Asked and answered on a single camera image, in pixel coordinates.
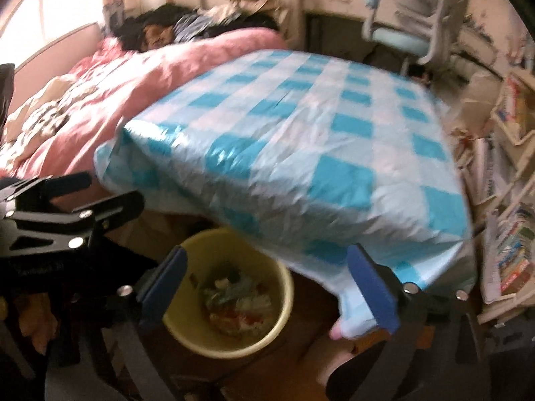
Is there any beige cloth bag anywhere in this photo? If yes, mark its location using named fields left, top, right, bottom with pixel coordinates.
left=226, top=0, right=285, bottom=19

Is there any grey blue office chair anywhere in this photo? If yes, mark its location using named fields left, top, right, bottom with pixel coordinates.
left=361, top=0, right=469, bottom=76

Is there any white book rack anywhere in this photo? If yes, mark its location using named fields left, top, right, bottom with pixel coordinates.
left=451, top=67, right=535, bottom=326

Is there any cream floral blanket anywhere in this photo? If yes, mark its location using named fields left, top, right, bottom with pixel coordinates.
left=4, top=77, right=74, bottom=155

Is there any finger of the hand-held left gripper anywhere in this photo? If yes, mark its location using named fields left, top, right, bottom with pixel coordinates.
left=0, top=171, right=93, bottom=218
left=6, top=191, right=145, bottom=255

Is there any pink duvet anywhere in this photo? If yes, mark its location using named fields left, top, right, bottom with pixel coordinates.
left=0, top=27, right=289, bottom=178

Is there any bright window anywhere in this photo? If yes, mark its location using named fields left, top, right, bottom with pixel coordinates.
left=0, top=0, right=105, bottom=68

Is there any pile of dark clothes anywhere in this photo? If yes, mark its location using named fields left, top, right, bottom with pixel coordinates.
left=113, top=2, right=281, bottom=51

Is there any blue white checked tablecloth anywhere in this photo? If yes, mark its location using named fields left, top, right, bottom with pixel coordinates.
left=93, top=49, right=475, bottom=339

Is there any heap of mixed wrappers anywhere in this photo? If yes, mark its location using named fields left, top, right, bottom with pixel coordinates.
left=201, top=273, right=277, bottom=335

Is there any stack of colourful books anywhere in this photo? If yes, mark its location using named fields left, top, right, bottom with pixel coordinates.
left=493, top=205, right=535, bottom=297

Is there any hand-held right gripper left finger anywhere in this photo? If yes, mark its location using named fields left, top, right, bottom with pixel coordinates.
left=46, top=246, right=187, bottom=401

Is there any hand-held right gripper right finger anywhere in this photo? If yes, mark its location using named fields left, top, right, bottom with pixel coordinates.
left=326, top=244, right=490, bottom=401

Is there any yellow plastic bin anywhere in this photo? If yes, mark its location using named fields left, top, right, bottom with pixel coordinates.
left=161, top=228, right=295, bottom=358

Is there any brown garment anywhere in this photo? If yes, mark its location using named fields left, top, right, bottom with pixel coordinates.
left=140, top=25, right=174, bottom=51

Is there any clear plastic bag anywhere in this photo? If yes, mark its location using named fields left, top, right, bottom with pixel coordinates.
left=443, top=71, right=502, bottom=134

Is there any pile of workbooks and papers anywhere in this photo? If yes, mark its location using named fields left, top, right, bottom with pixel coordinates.
left=460, top=134, right=519, bottom=205

